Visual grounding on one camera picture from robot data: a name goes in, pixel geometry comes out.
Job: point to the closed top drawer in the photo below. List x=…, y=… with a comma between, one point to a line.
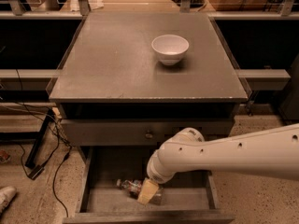
x=131, y=132

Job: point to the white ceramic bowl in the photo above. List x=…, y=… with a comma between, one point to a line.
x=170, y=49

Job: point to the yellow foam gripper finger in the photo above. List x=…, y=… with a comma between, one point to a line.
x=148, y=190

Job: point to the metal railing frame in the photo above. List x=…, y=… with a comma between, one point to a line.
x=35, y=34

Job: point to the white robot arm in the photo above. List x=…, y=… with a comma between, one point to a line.
x=273, y=153

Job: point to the white shoe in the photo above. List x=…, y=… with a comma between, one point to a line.
x=6, y=196

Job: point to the grey wooden drawer cabinet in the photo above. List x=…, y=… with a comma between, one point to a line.
x=112, y=71

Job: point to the round metal drawer knob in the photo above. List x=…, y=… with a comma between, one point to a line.
x=149, y=135

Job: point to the open middle drawer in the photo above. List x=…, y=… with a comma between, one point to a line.
x=189, y=198

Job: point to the clear plastic water bottle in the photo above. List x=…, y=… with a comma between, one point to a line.
x=133, y=187

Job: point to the small grey floor box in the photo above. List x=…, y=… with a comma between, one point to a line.
x=36, y=172

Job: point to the black table leg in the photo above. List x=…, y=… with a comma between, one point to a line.
x=30, y=162

